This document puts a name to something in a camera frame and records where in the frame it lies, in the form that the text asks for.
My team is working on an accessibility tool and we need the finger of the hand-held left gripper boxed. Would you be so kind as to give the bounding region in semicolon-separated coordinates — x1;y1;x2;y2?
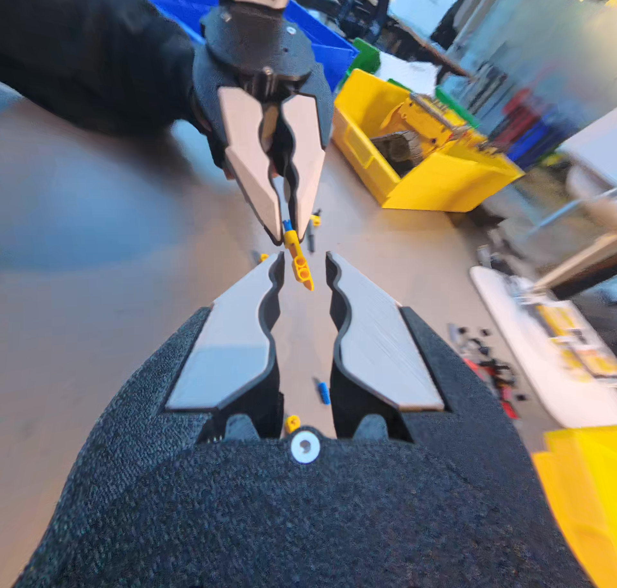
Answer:
217;87;283;245
281;94;326;242

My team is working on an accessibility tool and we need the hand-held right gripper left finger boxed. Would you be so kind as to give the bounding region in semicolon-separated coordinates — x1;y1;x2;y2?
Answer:
165;252;286;438

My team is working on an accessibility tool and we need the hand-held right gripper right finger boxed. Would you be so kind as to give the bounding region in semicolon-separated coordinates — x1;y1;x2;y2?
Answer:
325;251;445;438

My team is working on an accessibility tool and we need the yellow curved claw piece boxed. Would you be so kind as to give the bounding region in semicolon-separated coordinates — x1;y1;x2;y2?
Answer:
283;230;315;292

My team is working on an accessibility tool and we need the yellow bin with small pieces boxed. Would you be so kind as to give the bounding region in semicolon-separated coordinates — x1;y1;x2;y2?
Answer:
532;426;617;588

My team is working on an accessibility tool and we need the person's left forearm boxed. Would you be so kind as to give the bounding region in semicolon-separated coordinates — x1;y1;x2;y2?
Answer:
0;0;205;137

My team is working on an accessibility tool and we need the grey desk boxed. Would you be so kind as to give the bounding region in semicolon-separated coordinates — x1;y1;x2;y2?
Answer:
0;82;569;584

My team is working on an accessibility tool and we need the blue plastic bin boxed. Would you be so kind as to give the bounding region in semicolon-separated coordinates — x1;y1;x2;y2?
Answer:
141;0;360;92

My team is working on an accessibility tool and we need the yellow tracked toy vehicle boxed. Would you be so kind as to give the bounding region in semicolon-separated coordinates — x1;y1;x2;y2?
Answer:
371;94;487;176

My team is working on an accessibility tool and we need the pile of loose building pieces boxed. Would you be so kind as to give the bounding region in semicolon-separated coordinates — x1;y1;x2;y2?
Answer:
447;323;528;420

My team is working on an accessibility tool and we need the green plastic bin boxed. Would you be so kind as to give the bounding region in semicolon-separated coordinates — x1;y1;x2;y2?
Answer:
337;38;480;128

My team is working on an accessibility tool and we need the bubble wrap sheet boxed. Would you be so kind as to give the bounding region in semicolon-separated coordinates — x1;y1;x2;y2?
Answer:
376;53;440;95

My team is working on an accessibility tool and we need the yellow bin with toy vehicle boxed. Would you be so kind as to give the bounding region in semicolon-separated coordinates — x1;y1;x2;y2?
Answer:
333;69;525;213

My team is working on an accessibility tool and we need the white book stand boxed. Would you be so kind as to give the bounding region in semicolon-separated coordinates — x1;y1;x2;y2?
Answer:
470;183;617;430

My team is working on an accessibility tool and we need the yellow printed leaflet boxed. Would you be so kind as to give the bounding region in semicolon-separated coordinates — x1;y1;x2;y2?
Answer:
535;301;617;381

